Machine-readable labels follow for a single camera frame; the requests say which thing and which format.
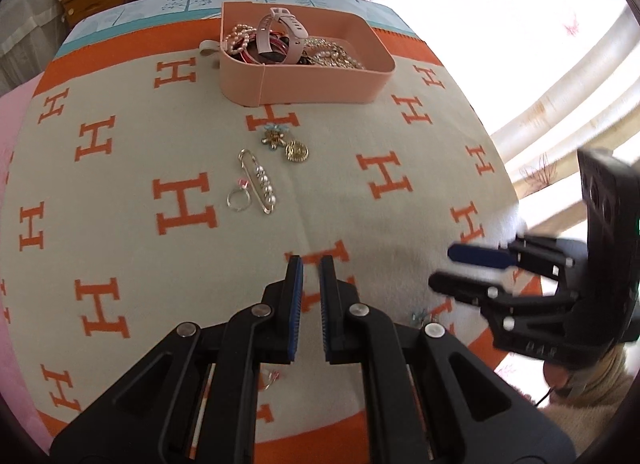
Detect white lace cover cloth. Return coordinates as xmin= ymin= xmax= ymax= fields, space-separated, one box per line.
xmin=0 ymin=0 xmax=67 ymax=94

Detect person's right forearm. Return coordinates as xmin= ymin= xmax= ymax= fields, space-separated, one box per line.
xmin=542 ymin=341 xmax=640 ymax=457

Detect pearl and chain jewellery heap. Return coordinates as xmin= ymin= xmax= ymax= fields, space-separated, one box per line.
xmin=302 ymin=35 xmax=367 ymax=70

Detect red string bracelet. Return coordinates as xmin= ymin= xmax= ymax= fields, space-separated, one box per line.
xmin=235 ymin=34 xmax=293 ymax=66

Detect gold flower brooch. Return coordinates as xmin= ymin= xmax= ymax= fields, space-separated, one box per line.
xmin=260 ymin=126 xmax=289 ymax=149

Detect pearl safety pin brooch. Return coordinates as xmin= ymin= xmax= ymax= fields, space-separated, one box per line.
xmin=237 ymin=148 xmax=279 ymax=216

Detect orange letter print blanket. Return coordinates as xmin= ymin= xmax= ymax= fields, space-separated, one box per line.
xmin=0 ymin=14 xmax=547 ymax=456

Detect pink plastic box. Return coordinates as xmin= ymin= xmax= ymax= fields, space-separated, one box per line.
xmin=199 ymin=1 xmax=398 ymax=107

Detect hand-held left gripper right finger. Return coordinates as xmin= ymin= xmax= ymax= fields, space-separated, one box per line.
xmin=319 ymin=255 xmax=577 ymax=464

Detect blue tree print sheet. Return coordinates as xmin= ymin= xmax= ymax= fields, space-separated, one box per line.
xmin=64 ymin=0 xmax=417 ymax=38

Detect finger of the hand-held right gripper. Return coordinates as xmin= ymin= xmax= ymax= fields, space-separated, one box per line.
xmin=447 ymin=234 xmax=576 ymax=281
xmin=428 ymin=270 xmax=582 ymax=339

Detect pearl necklace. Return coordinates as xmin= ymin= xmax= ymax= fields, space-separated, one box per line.
xmin=223 ymin=22 xmax=260 ymax=56

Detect pale pink wristwatch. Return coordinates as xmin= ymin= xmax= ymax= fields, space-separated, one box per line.
xmin=251 ymin=6 xmax=309 ymax=65

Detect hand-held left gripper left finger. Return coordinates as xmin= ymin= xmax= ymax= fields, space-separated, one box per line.
xmin=50 ymin=255 xmax=305 ymax=464

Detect person's right hand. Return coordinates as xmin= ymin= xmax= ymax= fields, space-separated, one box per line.
xmin=542 ymin=361 xmax=573 ymax=397

